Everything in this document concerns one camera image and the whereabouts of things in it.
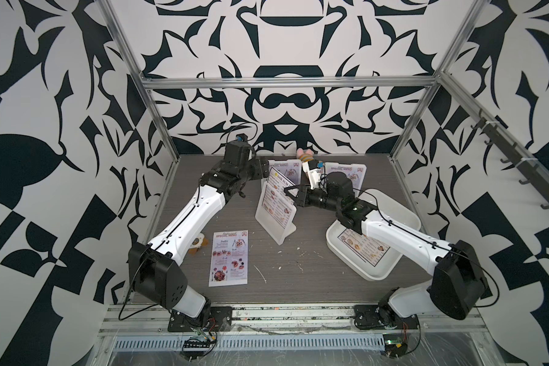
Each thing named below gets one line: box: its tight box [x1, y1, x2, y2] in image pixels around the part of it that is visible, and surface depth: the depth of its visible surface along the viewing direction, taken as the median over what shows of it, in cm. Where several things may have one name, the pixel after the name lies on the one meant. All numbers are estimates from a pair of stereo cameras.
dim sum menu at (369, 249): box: [337, 227, 391, 267], surface depth 91 cm
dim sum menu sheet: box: [262, 166, 296, 229], surface depth 83 cm
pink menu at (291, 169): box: [272, 159, 302, 186], surface depth 93 cm
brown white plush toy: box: [187, 232, 209, 255], surface depth 90 cm
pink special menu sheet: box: [208, 229, 249, 288], surface depth 89 cm
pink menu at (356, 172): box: [337, 163, 367, 199], surface depth 93 cm
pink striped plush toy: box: [295, 147, 315, 163], surface depth 114 cm
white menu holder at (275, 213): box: [254, 178, 298, 245], surface depth 87 cm
